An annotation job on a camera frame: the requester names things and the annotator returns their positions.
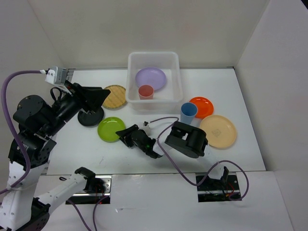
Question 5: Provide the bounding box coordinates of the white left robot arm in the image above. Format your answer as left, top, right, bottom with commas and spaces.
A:
0, 82, 110, 231

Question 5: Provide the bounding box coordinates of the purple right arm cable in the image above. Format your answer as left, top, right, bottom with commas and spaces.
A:
146, 116, 250, 201

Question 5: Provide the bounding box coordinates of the orange plastic plate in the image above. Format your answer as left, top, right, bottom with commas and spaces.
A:
189, 96, 214, 119

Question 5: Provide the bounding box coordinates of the green plastic plate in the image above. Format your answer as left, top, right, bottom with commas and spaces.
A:
97, 116, 126, 142

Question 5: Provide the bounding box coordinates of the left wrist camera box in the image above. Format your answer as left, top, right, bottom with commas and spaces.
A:
45, 66, 67, 90

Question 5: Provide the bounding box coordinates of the pink plastic cup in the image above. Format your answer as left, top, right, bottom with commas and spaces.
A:
138, 85, 154, 100

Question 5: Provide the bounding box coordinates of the purple plastic plate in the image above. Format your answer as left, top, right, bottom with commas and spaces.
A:
135, 67, 167, 91

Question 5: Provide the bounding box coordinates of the round bamboo mat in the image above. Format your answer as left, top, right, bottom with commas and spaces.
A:
102, 85, 127, 109

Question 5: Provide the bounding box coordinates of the translucent white plastic bin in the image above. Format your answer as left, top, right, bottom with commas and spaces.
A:
126, 51, 183, 114

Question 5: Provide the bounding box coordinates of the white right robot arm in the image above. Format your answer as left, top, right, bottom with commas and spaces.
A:
116, 121, 229, 189

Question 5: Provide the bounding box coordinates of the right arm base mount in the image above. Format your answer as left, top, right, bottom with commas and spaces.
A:
197, 167, 241, 203

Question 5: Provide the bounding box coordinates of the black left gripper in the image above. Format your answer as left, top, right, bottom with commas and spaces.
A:
45, 78, 113, 135

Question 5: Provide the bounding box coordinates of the beige plastic plate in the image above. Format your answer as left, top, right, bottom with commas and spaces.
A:
199, 115, 237, 149

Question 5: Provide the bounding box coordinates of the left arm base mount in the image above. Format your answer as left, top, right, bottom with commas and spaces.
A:
69, 175, 112, 205

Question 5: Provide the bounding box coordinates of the black round plate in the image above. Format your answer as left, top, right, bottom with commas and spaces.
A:
77, 108, 104, 128

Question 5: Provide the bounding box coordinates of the blue plastic cup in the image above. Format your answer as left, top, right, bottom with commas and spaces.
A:
180, 102, 198, 125

